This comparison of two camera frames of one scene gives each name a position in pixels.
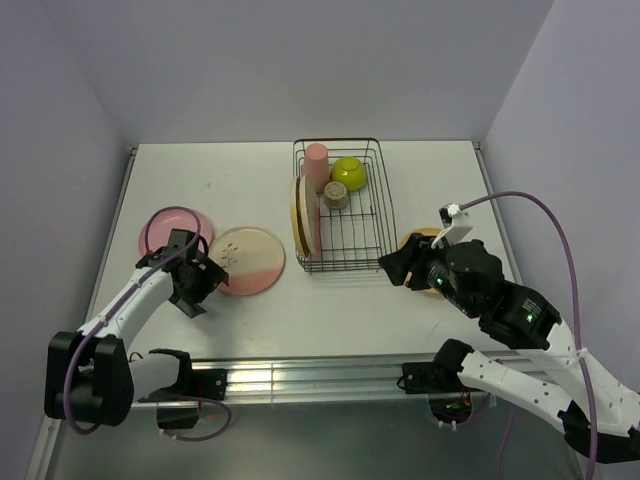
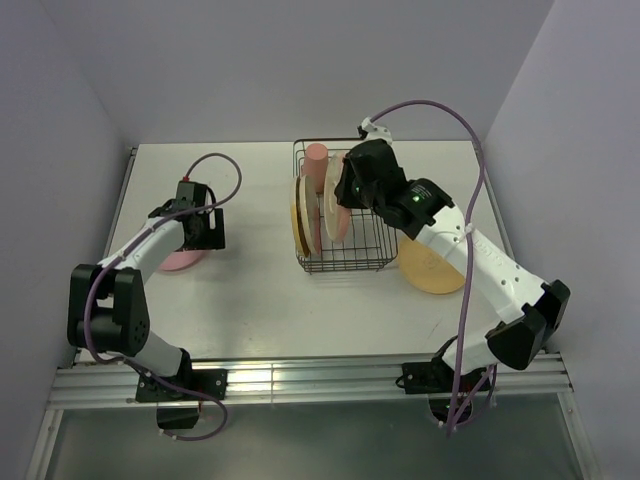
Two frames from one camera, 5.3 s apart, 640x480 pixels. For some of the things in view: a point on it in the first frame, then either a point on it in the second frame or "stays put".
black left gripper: x=211 y=277 to x=212 y=239
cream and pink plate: x=310 y=210 stays put
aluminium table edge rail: x=301 y=378 stays put
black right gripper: x=415 y=251 to x=344 y=195
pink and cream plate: x=253 y=257 to x=337 y=216
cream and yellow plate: x=296 y=218 stays put
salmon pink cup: x=316 y=164 stays put
